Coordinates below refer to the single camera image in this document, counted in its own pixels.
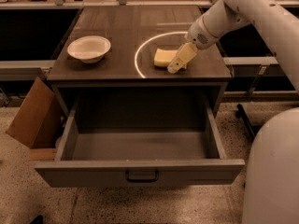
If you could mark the black office chair base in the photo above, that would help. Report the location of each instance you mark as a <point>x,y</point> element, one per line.
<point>241,114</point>

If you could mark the wooden board under box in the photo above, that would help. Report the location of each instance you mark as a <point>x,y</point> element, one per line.
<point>42,154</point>

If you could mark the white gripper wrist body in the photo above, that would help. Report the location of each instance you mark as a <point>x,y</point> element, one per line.
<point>198,36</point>

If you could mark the white bowl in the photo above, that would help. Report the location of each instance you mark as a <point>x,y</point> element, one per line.
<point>89,49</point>

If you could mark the grey cabinet with wood top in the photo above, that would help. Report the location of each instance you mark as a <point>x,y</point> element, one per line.
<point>135,32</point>

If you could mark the brown cardboard box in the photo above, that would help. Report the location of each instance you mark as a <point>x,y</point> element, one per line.
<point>38,121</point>

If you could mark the yellow sponge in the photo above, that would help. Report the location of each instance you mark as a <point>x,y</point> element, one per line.
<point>163,57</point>

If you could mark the grey open top drawer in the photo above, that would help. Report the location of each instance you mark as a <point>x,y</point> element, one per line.
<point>113,130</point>

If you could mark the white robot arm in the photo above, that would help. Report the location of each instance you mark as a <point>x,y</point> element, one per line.
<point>272,179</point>

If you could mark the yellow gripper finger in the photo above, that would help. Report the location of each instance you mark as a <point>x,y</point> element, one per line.
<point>184,55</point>

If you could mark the black drawer handle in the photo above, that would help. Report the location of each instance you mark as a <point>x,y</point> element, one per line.
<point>141,177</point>

